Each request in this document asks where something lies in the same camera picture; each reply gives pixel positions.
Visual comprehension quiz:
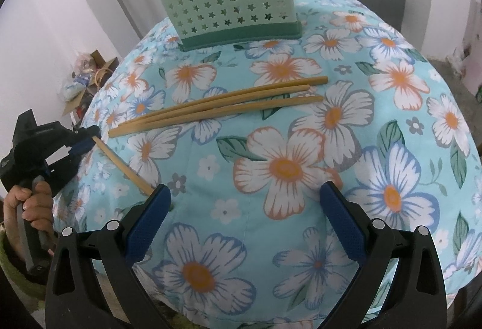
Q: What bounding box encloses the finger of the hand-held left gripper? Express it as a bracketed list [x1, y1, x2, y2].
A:
[70, 125, 102, 143]
[47, 138, 95, 198]

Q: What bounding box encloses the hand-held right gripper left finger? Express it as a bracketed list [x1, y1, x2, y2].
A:
[44, 184, 173, 329]

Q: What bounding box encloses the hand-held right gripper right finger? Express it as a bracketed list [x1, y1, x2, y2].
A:
[319, 181, 447, 329]

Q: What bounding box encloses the person's left hand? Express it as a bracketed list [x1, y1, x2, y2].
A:
[3, 180, 55, 243]

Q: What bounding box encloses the red gift bag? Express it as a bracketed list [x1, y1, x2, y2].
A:
[75, 67, 115, 124]

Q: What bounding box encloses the brown cardboard box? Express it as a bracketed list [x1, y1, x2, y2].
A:
[60, 49, 120, 115]

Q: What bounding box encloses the blue white plastic bag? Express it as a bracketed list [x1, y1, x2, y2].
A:
[62, 73, 91, 100]

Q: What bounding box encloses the blue floral tablecloth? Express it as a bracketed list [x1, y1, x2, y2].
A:
[49, 0, 482, 329]

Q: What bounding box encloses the pink printed roll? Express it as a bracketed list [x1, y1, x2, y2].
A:
[461, 50, 482, 96]

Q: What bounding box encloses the grey cabinet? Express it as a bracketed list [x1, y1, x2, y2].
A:
[309, 0, 408, 33]

